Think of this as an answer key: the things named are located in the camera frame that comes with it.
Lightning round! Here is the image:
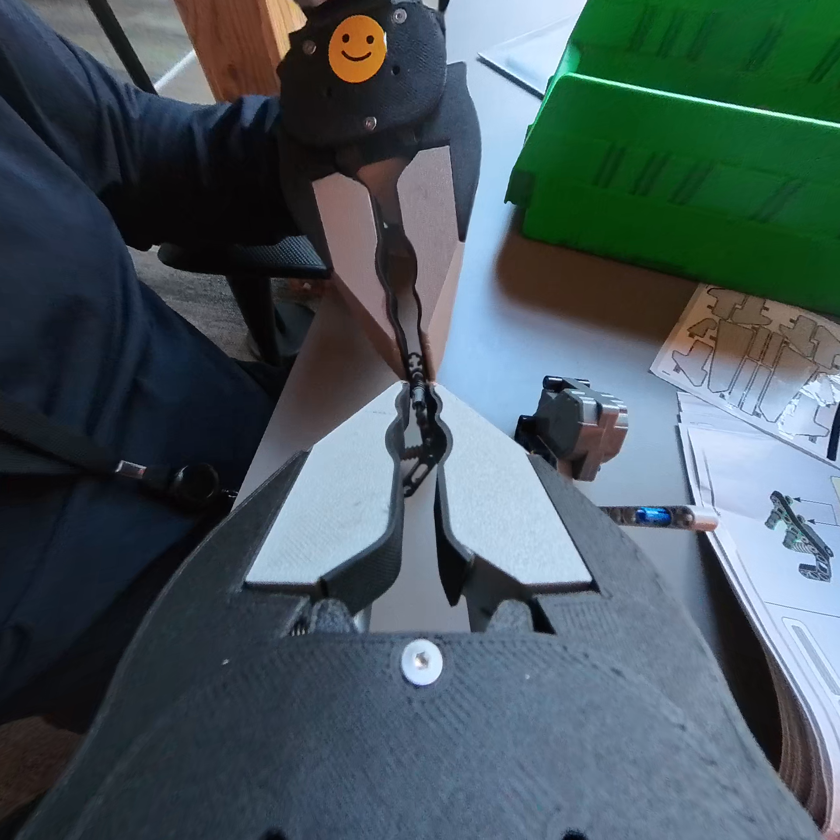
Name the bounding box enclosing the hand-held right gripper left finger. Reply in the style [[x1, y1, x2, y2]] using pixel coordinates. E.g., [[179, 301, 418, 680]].
[[244, 381, 405, 616]]

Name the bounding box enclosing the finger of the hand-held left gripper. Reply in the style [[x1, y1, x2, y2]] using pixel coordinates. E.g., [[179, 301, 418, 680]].
[[312, 171, 411, 382], [392, 146, 466, 382]]

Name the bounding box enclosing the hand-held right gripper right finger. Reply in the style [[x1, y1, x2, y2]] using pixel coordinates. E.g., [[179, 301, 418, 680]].
[[430, 382, 602, 608]]

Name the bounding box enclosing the black lego frame piece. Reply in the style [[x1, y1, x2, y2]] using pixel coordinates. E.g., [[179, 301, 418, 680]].
[[400, 351, 454, 506]]

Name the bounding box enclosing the person's left forearm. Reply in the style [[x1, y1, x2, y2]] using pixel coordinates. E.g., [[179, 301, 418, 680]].
[[85, 92, 290, 253]]

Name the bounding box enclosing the grey lego motor block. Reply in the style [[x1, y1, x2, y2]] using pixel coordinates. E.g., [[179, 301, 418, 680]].
[[515, 375, 629, 480]]

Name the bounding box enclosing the white lego beam blue pin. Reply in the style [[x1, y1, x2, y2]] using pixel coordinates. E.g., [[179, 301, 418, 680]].
[[597, 504, 719, 531]]

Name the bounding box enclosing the lego instruction booklet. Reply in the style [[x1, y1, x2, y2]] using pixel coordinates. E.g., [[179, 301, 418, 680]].
[[676, 390, 840, 834]]

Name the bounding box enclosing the lego sticker sheet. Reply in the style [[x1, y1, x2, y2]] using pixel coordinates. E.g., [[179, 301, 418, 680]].
[[650, 283, 840, 470]]

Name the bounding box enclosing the black office chair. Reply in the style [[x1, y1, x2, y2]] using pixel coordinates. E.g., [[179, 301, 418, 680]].
[[156, 233, 333, 368]]

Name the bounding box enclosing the wooden table leg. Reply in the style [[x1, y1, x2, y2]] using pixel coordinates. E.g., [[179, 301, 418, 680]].
[[174, 0, 309, 102]]

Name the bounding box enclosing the white paper sheet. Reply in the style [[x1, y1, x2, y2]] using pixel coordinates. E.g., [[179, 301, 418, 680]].
[[478, 13, 581, 99]]

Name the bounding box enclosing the black metal bar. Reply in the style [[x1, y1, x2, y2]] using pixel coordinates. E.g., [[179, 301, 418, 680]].
[[88, 0, 158, 94]]

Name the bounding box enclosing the green storage bin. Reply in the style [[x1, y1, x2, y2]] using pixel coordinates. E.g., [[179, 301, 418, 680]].
[[558, 0, 840, 126], [504, 72, 840, 317]]

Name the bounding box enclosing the person's dark blue clothing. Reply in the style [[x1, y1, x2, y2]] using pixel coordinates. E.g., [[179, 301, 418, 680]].
[[0, 0, 290, 723]]

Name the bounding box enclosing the black lanyard badge reel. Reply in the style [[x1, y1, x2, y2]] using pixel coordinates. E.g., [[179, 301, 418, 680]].
[[0, 392, 237, 513]]

